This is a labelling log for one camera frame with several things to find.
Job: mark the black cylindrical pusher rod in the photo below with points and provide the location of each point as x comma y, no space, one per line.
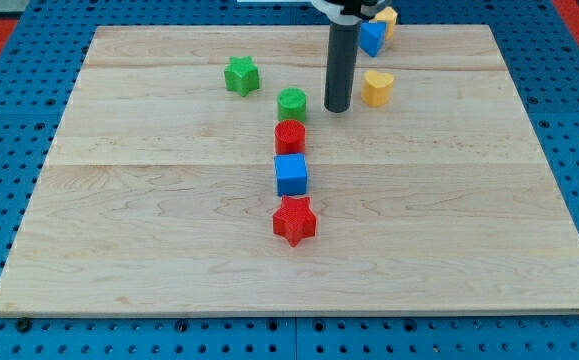
341,60

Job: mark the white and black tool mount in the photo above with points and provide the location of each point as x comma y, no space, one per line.
348,12

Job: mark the yellow heart block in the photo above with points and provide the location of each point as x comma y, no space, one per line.
377,88

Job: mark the blue triangular block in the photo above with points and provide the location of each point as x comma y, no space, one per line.
372,37

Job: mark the yellow hexagon block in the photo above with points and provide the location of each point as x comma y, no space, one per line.
389,17

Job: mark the green cylinder block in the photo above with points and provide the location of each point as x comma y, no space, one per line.
291,104

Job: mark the green star block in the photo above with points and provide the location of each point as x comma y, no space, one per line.
241,75

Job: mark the red cylinder block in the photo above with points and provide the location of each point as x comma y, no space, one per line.
290,137

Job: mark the blue cube block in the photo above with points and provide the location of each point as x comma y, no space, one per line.
291,174

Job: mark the red star block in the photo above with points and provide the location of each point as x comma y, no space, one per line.
294,220

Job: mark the light wooden board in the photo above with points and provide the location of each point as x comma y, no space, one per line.
196,173

